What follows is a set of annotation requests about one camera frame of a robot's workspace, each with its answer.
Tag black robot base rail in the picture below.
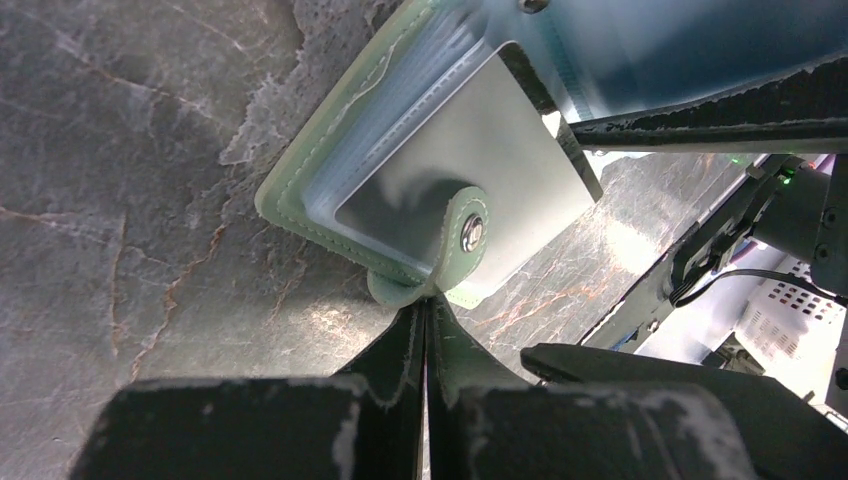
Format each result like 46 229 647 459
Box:
579 254 713 353

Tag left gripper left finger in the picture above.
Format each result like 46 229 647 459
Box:
70 304 425 479

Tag green card holder wallet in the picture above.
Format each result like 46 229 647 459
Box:
255 1 847 308

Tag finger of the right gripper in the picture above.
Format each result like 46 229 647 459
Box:
571 56 847 154

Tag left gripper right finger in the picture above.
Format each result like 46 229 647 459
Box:
425 297 755 479

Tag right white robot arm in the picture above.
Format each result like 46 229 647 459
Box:
572 55 847 308

